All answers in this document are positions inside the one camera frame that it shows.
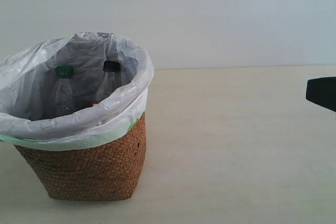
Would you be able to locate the red-label clear cola bottle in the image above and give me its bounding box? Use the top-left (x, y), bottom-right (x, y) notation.
top-left (91, 61), bottom-right (121, 106)

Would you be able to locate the green-label clear water bottle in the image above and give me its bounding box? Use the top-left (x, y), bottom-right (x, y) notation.
top-left (45, 65), bottom-right (76, 119)

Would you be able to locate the woven wicker waste basket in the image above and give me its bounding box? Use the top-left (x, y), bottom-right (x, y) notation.
top-left (15, 114), bottom-right (146, 201)

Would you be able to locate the white plastic bin liner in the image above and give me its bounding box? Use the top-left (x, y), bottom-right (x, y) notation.
top-left (1, 32), bottom-right (154, 151)

